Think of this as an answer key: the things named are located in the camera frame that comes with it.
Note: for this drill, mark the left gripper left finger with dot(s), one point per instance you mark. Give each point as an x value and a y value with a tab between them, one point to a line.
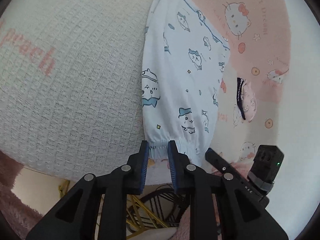
126	179

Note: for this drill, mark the folded pink navy garment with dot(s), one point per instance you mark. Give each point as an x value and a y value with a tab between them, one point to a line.
245	99

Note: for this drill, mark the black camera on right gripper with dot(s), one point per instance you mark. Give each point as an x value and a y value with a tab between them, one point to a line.
264	170

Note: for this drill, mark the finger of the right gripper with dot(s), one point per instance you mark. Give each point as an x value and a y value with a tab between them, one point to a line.
217	161

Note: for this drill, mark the gold wire basket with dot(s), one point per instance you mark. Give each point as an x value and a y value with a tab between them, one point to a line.
139	217

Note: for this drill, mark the white blue cartoon print pants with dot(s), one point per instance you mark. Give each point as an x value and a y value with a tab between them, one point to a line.
184	60

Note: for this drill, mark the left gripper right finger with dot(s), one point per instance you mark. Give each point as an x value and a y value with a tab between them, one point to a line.
192	180

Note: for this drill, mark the pink Hello Kitty blanket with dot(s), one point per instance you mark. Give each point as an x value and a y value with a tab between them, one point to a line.
71	80

